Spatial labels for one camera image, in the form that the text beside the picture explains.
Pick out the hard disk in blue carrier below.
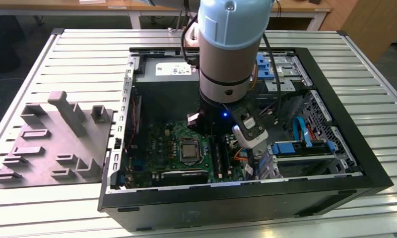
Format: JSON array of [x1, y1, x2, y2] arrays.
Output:
[[270, 141, 336, 157]]

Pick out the black graphics card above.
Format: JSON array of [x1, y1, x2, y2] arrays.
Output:
[[160, 170, 209, 185]]

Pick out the silver CPU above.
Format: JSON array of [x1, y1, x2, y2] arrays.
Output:
[[180, 143, 198, 160]]

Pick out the green motherboard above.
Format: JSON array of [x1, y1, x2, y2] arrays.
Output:
[[120, 120, 249, 188]]

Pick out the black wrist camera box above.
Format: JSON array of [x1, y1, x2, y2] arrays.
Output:
[[186, 112, 202, 128]]

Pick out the black camera cable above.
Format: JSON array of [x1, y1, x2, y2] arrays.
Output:
[[262, 32, 284, 124]]

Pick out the wooden cabinet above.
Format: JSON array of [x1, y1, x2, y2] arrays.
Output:
[[318, 0, 397, 62]]

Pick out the orange wire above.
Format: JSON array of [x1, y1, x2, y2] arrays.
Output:
[[233, 148, 253, 162]]

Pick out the black CPU socket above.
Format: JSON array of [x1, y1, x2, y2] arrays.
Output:
[[177, 138, 202, 167]]

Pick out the grey power supply unit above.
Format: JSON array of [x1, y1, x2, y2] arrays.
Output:
[[133, 57, 201, 122]]

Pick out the black PC case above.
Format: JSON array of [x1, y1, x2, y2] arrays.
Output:
[[97, 46, 394, 233]]

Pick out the metal drive cage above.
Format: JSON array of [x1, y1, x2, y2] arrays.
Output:
[[253, 53, 313, 107]]

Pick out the wooden desk white legs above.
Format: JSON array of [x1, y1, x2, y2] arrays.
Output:
[[0, 0, 333, 32]]

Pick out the black wire bundle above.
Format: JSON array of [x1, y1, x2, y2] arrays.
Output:
[[250, 91, 310, 129]]

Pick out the grey parts rack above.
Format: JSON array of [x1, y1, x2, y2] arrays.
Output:
[[0, 91, 118, 190]]

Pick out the blue drive carrier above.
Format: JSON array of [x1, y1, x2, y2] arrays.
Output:
[[254, 53, 274, 81]]

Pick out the black cable silver plug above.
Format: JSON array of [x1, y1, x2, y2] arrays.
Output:
[[166, 14, 198, 69]]

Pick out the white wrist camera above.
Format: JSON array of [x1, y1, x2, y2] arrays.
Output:
[[230, 116, 270, 150]]

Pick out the blue flat data wire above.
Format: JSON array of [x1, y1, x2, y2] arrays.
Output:
[[293, 116, 314, 149]]

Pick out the metal disk bay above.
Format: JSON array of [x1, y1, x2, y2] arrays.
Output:
[[266, 142, 364, 179]]

